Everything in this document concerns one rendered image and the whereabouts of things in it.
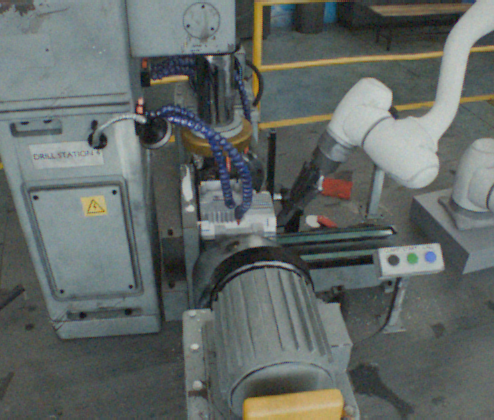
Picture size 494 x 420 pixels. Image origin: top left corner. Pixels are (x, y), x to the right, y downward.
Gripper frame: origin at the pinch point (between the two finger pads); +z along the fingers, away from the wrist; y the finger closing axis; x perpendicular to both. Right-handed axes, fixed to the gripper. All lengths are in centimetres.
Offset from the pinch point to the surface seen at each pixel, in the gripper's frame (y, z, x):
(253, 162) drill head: -27.2, 2.9, -4.3
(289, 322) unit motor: 60, -16, -23
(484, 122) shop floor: -254, -19, 254
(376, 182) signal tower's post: -34, -6, 42
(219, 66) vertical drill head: -1.7, -26.8, -35.1
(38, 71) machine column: 12, -14, -69
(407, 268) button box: 20.2, -9.2, 26.3
